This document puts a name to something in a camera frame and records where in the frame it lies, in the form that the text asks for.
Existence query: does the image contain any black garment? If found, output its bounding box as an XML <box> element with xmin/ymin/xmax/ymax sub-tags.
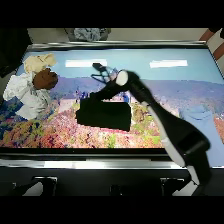
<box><xmin>75</xmin><ymin>96</ymin><xmax>132</xmax><ymax>132</ymax></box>

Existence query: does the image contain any silver frame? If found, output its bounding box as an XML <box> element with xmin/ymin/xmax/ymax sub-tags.
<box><xmin>0</xmin><ymin>39</ymin><xmax>224</xmax><ymax>197</ymax></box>

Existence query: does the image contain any brown garment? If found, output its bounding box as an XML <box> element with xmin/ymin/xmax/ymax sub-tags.
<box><xmin>32</xmin><ymin>67</ymin><xmax>60</xmax><ymax>91</ymax></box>

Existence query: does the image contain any light blue garment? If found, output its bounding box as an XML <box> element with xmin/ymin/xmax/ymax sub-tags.
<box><xmin>179</xmin><ymin>103</ymin><xmax>224</xmax><ymax>168</ymax></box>

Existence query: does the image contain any white garment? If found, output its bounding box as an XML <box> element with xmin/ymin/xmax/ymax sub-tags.
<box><xmin>2</xmin><ymin>72</ymin><xmax>52</xmax><ymax>121</ymax></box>

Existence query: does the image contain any heap of clothes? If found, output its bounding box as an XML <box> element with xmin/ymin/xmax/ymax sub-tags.
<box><xmin>64</xmin><ymin>27</ymin><xmax>112</xmax><ymax>42</ymax></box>

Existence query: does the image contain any cream garment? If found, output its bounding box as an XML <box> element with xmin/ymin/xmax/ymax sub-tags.
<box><xmin>22</xmin><ymin>52</ymin><xmax>58</xmax><ymax>75</ymax></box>

